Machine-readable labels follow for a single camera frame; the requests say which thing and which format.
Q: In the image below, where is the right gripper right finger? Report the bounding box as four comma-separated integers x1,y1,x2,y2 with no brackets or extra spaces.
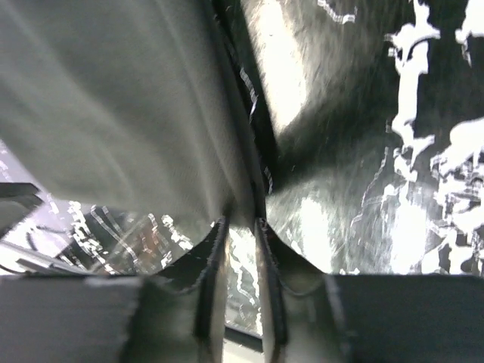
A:
254,219,483,362

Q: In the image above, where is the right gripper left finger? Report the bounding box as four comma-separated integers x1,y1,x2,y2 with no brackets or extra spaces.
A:
1,217,229,362

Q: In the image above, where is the black marbled table mat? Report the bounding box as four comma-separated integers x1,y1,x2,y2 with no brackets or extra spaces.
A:
1,1,483,334

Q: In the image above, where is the black t shirt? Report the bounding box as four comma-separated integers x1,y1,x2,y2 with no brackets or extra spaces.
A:
1,1,266,228

